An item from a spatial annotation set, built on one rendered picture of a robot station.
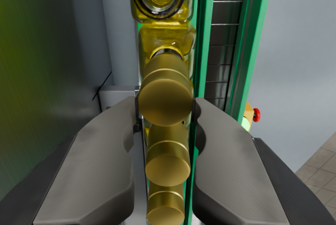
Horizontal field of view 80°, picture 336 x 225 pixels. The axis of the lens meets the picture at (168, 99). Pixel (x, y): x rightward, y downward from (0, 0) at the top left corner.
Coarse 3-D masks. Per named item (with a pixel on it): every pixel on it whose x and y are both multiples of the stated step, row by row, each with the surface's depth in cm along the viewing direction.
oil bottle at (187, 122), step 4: (192, 84) 22; (192, 88) 22; (192, 92) 21; (188, 116) 21; (144, 120) 22; (184, 120) 21; (188, 120) 22; (148, 124) 22; (184, 124) 22; (188, 124) 22
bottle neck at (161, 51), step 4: (164, 48) 17; (168, 48) 17; (156, 52) 17; (160, 52) 16; (164, 52) 16; (168, 52) 16; (172, 52) 16; (176, 52) 17; (152, 56) 17; (180, 56) 17
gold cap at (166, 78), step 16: (160, 64) 13; (176, 64) 14; (144, 80) 12; (160, 80) 11; (176, 80) 11; (144, 96) 12; (160, 96) 12; (176, 96) 12; (192, 96) 12; (144, 112) 12; (160, 112) 12; (176, 112) 12
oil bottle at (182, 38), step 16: (144, 32) 18; (160, 32) 18; (176, 32) 18; (192, 32) 18; (144, 48) 18; (160, 48) 17; (176, 48) 17; (192, 48) 18; (144, 64) 18; (192, 64) 19
